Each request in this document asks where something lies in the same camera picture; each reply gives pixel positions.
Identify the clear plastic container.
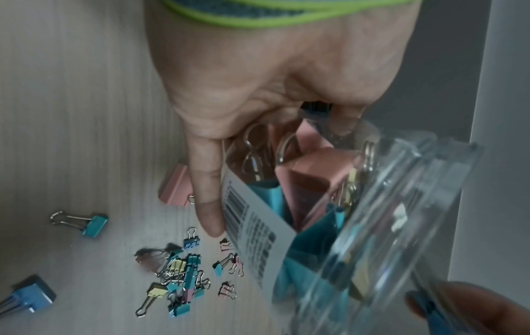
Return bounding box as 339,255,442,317
220,117,486,335

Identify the person's left hand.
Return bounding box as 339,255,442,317
142,0,422,238

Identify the blue binder clip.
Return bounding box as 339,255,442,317
0,274,57,316
412,293,448,335

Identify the heap of large binder clips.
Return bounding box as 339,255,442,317
225,102,400,303

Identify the large pink binder clip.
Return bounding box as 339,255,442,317
158,163,198,208

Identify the green-edged grey wrist strap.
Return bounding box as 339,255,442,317
161,0,417,29

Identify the teal binder clip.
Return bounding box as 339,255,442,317
50,211,109,238

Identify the person's right hand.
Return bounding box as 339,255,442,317
405,280,530,335

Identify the pile of small binder clips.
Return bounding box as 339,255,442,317
134,227,246,318

